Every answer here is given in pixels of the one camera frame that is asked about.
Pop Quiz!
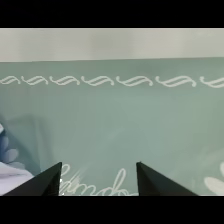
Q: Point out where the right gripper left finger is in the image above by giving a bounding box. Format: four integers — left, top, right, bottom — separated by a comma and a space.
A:
3, 161, 63, 197

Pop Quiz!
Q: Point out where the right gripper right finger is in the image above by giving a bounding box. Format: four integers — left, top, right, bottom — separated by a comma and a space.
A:
135, 161, 198, 197

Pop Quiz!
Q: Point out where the light blue shirt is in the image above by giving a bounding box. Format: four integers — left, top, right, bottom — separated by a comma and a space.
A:
0, 160, 36, 197

